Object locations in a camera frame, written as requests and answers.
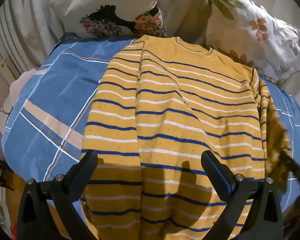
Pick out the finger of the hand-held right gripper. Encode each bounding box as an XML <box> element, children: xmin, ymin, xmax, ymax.
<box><xmin>279</xmin><ymin>152</ymin><xmax>300</xmax><ymax>193</ymax></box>

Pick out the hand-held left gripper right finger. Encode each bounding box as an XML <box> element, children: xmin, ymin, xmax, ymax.
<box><xmin>201</xmin><ymin>150</ymin><xmax>283</xmax><ymax>240</ymax></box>

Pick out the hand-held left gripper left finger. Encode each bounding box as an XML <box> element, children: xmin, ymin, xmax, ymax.
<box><xmin>16</xmin><ymin>151</ymin><xmax>99</xmax><ymax>240</ymax></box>

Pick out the yellow striped sweater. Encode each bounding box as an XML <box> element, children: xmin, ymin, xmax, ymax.
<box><xmin>80</xmin><ymin>35</ymin><xmax>293</xmax><ymax>240</ymax></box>

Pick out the blue plaid bedsheet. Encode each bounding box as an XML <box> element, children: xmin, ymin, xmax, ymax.
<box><xmin>1</xmin><ymin>32</ymin><xmax>300</xmax><ymax>240</ymax></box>

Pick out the pink cloth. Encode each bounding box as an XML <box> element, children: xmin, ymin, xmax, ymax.
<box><xmin>0</xmin><ymin>66</ymin><xmax>44</xmax><ymax>123</ymax></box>

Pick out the white leaf print pillow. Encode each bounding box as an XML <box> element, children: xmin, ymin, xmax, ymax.
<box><xmin>204</xmin><ymin>0</ymin><xmax>300</xmax><ymax>88</ymax></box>

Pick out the beige striped curtain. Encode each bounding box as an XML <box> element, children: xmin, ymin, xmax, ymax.
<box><xmin>0</xmin><ymin>0</ymin><xmax>67</xmax><ymax>80</ymax></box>

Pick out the cream pillow with black silhouette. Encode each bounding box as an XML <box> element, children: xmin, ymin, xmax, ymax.
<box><xmin>45</xmin><ymin>0</ymin><xmax>168</xmax><ymax>39</ymax></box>

